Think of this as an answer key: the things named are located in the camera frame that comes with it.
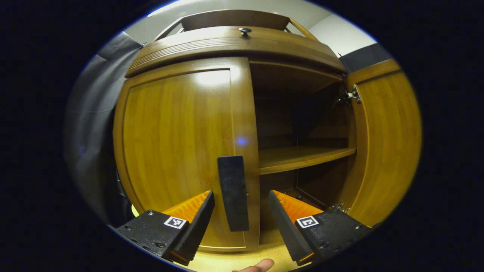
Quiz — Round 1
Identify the wooden double-door shoe cabinet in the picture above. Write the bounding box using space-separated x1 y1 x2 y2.
113 9 423 253

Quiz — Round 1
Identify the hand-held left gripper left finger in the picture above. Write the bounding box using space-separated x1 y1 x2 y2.
115 190 215 266

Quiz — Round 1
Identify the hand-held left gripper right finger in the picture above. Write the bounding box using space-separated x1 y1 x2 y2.
268 190 373 266

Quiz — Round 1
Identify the wooden shoe cabinet door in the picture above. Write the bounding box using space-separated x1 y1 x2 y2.
113 57 261 253
338 59 423 227

